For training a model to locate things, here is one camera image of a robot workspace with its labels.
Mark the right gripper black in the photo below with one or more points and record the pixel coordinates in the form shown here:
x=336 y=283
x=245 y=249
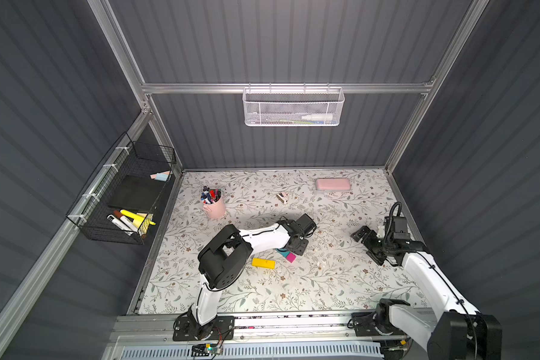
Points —
x=373 y=243

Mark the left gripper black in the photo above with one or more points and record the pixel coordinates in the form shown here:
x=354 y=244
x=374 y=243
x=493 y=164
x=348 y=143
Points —
x=297 y=243

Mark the teal block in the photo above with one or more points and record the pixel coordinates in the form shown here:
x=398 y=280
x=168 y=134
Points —
x=285 y=253

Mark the magenta small block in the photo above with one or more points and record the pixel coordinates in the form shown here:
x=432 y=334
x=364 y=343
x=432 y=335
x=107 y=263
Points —
x=291 y=257

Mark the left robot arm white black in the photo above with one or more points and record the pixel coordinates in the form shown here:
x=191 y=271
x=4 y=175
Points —
x=223 y=259

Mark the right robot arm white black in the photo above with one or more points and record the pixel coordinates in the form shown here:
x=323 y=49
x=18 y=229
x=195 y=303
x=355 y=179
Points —
x=458 y=331

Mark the yellow block lower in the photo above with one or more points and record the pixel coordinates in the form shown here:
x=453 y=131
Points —
x=263 y=263

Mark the pink pen cup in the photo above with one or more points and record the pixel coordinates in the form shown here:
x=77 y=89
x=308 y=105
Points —
x=212 y=203

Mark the white bottle in basket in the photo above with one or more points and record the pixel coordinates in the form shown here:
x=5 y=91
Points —
x=319 y=118

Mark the small green circuit board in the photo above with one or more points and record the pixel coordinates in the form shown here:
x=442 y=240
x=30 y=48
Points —
x=205 y=350

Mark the pastel sticky notes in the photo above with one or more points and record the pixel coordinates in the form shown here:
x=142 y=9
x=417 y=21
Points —
x=161 y=176

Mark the yellow highlighter marker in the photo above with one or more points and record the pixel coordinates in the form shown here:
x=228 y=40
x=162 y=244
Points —
x=138 y=219

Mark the black notebook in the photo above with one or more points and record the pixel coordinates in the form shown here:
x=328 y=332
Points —
x=136 y=194

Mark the white marker in basket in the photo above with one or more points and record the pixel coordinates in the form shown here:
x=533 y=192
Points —
x=121 y=225

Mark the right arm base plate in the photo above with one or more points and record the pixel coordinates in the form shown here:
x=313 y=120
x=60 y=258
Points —
x=367 y=324

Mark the white wire basket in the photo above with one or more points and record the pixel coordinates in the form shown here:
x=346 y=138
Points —
x=284 y=106

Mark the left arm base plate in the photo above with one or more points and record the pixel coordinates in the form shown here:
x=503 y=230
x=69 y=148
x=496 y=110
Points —
x=186 y=328

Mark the black wire basket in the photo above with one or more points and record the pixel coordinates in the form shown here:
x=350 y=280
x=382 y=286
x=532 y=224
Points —
x=90 y=210

